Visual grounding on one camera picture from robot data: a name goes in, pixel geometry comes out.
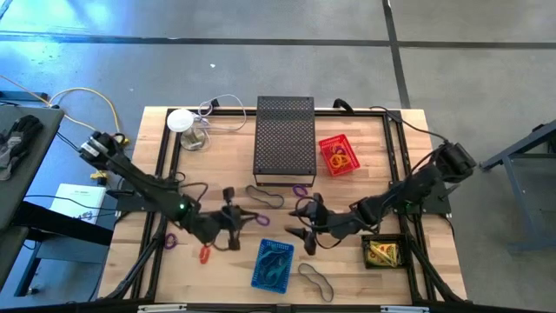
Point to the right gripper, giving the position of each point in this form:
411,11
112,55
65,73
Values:
332,226

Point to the blue gray metal table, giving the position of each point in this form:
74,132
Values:
521,174

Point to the blue gray metal stand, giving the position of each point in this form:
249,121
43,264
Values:
56,252

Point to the dark gray side table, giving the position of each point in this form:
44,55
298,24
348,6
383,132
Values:
48,143

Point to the gray black work gloves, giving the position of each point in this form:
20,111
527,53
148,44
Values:
17,139

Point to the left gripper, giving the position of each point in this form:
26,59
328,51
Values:
230,221

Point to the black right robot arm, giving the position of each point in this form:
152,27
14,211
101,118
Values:
412,187

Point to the black plastic basket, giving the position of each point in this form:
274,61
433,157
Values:
364,252

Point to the red plastic basket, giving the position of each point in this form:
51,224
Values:
326,141

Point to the blue plastic basket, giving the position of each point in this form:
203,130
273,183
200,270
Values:
256,243

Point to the black bench bar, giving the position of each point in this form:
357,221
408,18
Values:
65,226

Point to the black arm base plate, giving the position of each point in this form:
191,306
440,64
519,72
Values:
434,206
130,204

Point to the silver edge bracket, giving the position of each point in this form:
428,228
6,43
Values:
404,309
163,308

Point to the white booklet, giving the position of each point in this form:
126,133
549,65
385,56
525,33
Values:
78,202

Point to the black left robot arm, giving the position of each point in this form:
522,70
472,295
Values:
152,191

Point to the black perforated metal shelf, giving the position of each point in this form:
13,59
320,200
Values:
284,135

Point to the small black plug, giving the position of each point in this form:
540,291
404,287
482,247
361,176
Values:
215,103

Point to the black aluminium table frame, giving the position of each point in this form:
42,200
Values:
365,113

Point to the white dome desk lamp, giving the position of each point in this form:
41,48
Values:
180,120

